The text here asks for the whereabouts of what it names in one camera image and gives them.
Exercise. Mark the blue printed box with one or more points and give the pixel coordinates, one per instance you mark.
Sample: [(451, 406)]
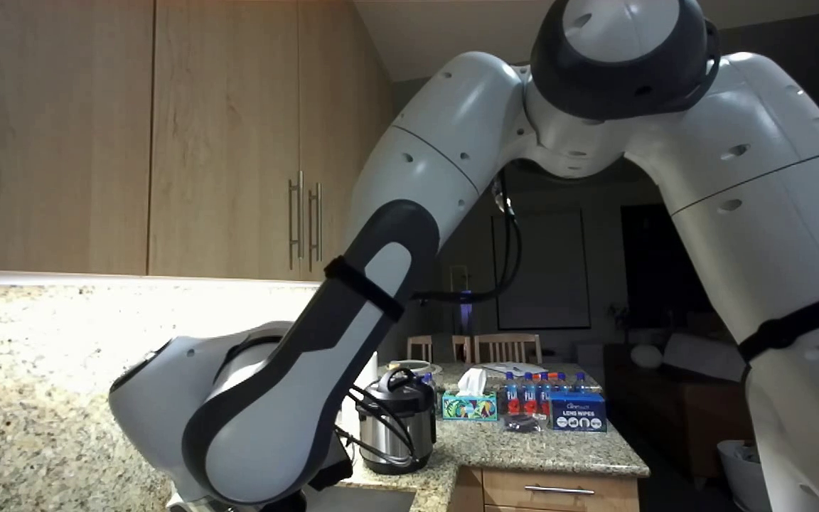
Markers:
[(579, 417)]

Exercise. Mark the white paper towel roll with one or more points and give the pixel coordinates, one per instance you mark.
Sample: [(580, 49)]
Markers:
[(370, 367)]

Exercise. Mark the round white pillow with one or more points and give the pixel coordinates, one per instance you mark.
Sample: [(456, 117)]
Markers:
[(646, 356)]

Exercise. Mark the wooden dining chair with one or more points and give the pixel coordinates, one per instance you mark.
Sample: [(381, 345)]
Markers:
[(419, 349), (461, 349), (510, 349)]

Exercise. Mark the dark wall window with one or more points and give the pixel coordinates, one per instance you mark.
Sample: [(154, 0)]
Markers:
[(646, 266)]

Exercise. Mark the red drink bottles pack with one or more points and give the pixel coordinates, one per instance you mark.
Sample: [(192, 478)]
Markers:
[(523, 399)]

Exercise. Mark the dark sofa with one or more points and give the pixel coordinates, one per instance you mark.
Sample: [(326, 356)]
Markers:
[(684, 417)]

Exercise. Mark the wooden cabinet drawers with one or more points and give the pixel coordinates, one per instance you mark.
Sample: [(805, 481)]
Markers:
[(505, 494)]

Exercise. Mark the wooden upper wall cabinets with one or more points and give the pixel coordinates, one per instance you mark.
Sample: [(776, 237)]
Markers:
[(48, 144)]

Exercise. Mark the grey wall picture frame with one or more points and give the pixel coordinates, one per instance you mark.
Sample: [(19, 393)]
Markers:
[(553, 271)]

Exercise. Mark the steel pressure cooker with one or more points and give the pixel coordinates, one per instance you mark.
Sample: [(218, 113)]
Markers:
[(411, 427)]

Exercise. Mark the stainless steel sink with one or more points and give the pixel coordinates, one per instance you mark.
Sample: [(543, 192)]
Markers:
[(384, 503)]

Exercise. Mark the long white pillow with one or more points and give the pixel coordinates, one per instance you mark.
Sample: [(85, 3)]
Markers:
[(697, 353)]

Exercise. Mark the teal tissue box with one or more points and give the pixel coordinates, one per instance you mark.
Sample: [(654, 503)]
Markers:
[(469, 406)]

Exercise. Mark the blue glowing small device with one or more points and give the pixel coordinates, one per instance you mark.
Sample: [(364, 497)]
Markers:
[(466, 303)]

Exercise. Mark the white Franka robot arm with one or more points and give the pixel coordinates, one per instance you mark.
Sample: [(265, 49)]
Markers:
[(447, 144)]

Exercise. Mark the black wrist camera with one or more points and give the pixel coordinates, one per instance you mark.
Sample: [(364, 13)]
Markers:
[(331, 474)]

